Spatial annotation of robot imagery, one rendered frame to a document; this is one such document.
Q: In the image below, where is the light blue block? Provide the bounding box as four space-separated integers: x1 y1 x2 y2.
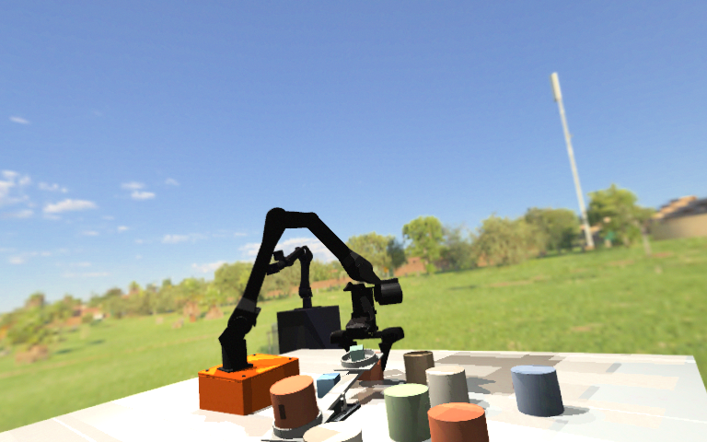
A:
317 373 341 399

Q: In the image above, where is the green cylinder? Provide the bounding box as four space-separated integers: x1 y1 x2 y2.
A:
384 384 431 442

